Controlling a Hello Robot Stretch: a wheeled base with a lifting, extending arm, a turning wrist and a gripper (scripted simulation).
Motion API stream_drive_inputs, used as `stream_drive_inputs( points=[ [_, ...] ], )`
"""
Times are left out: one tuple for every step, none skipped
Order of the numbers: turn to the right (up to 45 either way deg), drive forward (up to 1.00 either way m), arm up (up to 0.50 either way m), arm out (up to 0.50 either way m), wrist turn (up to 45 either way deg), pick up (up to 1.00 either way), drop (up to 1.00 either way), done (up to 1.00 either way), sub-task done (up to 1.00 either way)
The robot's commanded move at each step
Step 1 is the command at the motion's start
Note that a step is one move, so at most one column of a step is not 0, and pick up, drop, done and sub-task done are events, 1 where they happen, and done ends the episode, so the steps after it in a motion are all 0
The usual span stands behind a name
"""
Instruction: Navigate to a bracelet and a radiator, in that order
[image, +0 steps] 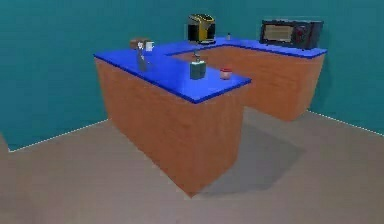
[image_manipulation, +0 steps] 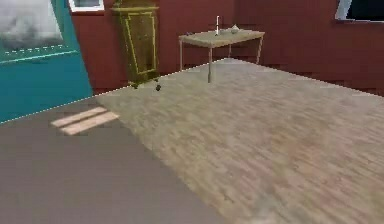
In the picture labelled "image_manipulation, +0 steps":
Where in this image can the beige wooden table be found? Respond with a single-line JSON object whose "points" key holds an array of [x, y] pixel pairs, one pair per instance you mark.
{"points": [[220, 37]]}

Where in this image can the olive green wheeled cabinet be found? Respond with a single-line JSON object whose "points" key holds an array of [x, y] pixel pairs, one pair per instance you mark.
{"points": [[140, 43]]}

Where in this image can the white candle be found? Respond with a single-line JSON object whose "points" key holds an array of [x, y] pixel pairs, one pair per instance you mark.
{"points": [[217, 26]]}

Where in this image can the small pale bowl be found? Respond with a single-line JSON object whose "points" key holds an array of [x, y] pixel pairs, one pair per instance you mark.
{"points": [[234, 29]]}

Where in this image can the dark window with white frame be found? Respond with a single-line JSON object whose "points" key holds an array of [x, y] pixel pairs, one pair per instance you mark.
{"points": [[361, 10]]}

